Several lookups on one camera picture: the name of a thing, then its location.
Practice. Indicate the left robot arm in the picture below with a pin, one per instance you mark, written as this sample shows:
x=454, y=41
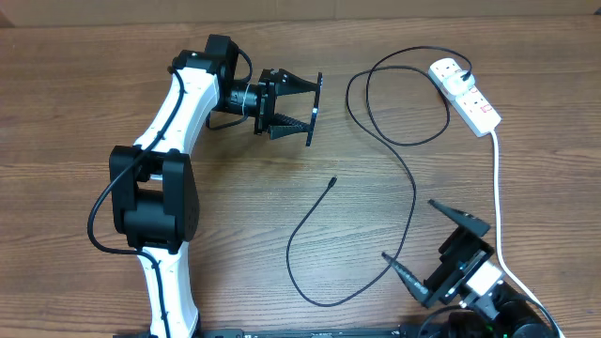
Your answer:
x=155, y=202

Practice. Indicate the white power strip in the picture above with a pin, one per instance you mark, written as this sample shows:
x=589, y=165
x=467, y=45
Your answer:
x=472, y=106

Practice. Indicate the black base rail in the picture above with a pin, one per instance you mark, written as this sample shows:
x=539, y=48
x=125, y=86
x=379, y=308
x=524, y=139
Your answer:
x=403, y=331

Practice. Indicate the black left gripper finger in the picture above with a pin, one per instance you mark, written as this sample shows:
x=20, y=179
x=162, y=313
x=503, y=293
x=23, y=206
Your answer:
x=286, y=83
x=283, y=125

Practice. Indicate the white USB charger plug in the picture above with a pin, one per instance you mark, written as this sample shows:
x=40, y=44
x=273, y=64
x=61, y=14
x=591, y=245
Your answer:
x=458, y=83

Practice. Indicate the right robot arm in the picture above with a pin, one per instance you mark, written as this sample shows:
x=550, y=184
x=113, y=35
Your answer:
x=477, y=301

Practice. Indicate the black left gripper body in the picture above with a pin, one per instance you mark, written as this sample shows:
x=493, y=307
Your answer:
x=266, y=101

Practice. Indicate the blue Samsung smartphone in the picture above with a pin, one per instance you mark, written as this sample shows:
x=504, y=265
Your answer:
x=315, y=110

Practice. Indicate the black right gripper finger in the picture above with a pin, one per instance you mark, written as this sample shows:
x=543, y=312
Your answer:
x=462, y=218
x=416, y=289

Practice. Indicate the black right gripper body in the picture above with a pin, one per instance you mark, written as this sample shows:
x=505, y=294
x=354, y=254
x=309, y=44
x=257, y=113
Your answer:
x=463, y=248

